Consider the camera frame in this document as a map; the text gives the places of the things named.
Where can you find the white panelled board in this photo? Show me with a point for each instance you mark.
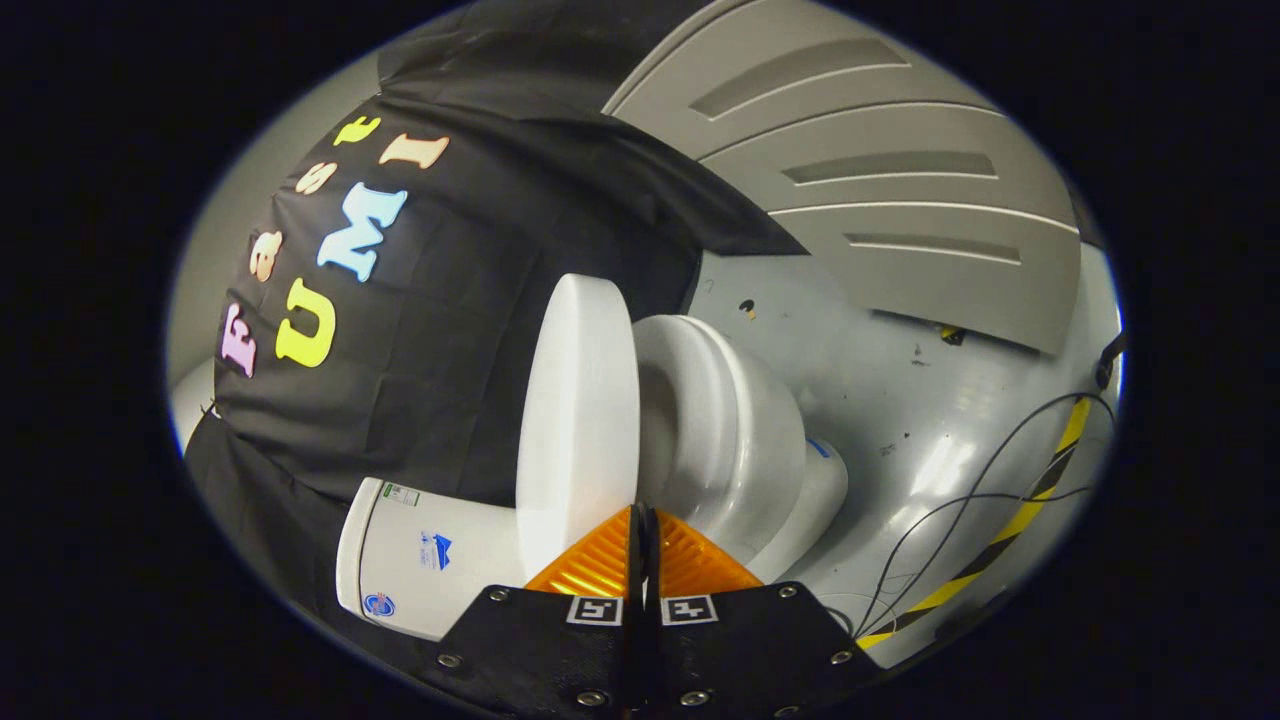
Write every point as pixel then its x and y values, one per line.
pixel 900 210

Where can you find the white toilet lid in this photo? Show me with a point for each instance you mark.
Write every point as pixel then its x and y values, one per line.
pixel 580 400

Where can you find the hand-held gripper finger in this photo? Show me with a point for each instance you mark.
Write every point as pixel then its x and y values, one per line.
pixel 652 575
pixel 637 575

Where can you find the small yellow black object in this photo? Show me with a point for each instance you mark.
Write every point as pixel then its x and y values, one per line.
pixel 952 335

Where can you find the black backdrop cloth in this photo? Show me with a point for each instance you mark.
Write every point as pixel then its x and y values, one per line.
pixel 450 330

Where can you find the yellow black hazard tape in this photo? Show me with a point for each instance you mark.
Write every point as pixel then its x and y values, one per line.
pixel 1000 530

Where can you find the white toilet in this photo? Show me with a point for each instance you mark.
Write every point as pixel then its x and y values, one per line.
pixel 730 440

